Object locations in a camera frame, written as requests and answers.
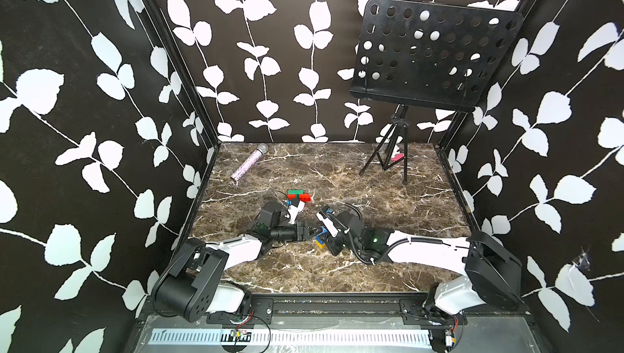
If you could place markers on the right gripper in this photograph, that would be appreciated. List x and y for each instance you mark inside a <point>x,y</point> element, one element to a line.
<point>329,238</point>

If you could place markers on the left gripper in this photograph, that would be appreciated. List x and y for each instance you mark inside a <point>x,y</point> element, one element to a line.
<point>303,234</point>

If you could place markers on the dark green long lego brick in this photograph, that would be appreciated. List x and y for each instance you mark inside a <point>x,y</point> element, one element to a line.
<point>295,191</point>

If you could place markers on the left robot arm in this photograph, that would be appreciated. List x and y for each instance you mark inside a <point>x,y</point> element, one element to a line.
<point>191,286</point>

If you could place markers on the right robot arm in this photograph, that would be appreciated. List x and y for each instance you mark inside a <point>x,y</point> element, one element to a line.
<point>487,272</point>

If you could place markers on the purple glitter microphone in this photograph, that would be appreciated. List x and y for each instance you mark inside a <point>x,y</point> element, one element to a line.
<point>254,157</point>

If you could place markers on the pink object behind stand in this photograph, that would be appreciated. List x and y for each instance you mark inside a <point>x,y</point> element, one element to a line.
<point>397,157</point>

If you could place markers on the black perforated music stand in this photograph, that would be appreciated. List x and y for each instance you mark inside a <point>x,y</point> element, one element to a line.
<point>429,55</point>

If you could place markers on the black mounting rail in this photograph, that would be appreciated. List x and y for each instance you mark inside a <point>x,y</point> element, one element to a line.
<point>414,308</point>

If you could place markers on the white slotted cable duct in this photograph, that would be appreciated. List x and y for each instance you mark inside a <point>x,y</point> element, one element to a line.
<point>263,338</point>

